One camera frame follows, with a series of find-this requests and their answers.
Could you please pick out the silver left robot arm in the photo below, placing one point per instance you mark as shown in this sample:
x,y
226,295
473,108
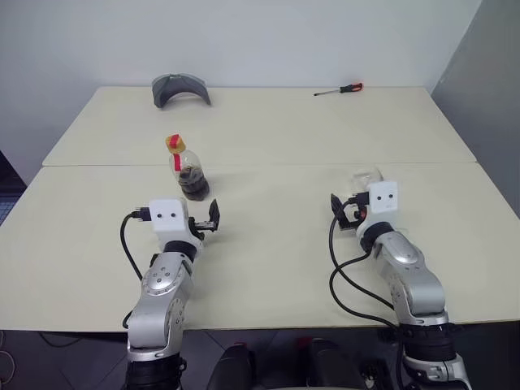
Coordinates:
x,y
162,284

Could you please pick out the grey baseball cap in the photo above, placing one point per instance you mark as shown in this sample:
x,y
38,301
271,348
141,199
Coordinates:
x,y
162,91

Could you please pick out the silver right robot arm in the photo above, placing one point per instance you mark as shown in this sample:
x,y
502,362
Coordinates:
x,y
410,260

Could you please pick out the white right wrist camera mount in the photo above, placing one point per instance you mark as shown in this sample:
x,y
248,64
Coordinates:
x,y
384,201

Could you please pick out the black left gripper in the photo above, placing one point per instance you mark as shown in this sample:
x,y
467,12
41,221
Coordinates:
x,y
201,226

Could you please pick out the dark rounded shape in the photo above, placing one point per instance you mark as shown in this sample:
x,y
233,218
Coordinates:
x,y
235,367

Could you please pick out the plastic bottle with dark liquid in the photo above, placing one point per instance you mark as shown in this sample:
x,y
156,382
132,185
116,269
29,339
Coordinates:
x,y
194,185

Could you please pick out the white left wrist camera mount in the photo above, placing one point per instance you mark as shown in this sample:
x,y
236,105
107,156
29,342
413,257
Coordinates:
x,y
168,225

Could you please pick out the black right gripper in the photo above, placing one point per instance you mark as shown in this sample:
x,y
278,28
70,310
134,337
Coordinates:
x,y
352,219

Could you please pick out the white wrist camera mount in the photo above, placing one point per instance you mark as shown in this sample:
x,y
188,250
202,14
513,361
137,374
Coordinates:
x,y
168,225
384,201

